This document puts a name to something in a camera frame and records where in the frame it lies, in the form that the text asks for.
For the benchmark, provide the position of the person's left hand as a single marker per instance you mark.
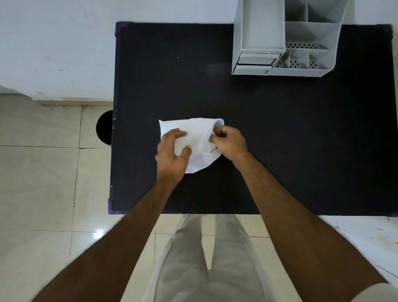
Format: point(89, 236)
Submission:
point(169, 161)

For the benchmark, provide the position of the person's right hand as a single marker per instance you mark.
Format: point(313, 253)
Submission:
point(231, 143)

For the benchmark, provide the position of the person's right fingers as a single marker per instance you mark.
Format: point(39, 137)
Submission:
point(217, 137)

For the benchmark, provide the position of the person's left thumb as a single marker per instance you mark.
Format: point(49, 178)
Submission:
point(184, 151)

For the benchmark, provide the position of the white paper sheet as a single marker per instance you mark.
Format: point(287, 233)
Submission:
point(197, 130)

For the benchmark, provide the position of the person's left forearm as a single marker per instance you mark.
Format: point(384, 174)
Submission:
point(124, 236)

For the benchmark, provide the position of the person's right forearm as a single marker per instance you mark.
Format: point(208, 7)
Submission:
point(289, 224)

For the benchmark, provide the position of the black round bin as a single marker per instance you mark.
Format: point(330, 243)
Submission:
point(105, 127)

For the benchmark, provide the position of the grey plastic desk organizer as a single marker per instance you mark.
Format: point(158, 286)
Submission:
point(261, 28)

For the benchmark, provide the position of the light beige trousers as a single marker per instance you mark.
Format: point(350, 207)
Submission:
point(199, 267)

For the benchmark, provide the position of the white shirt sleeve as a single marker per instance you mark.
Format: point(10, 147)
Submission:
point(377, 294)

